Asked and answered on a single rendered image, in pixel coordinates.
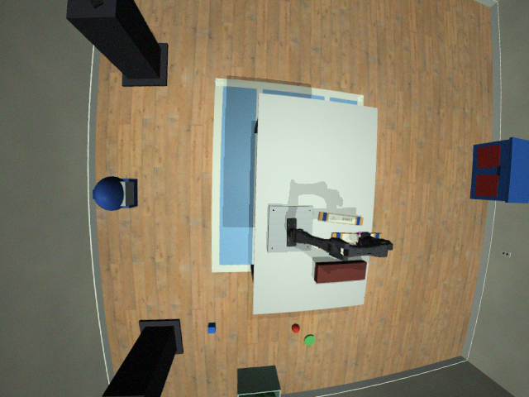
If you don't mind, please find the white electrode pack with printed label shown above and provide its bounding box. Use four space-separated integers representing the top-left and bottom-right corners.
331 232 383 242

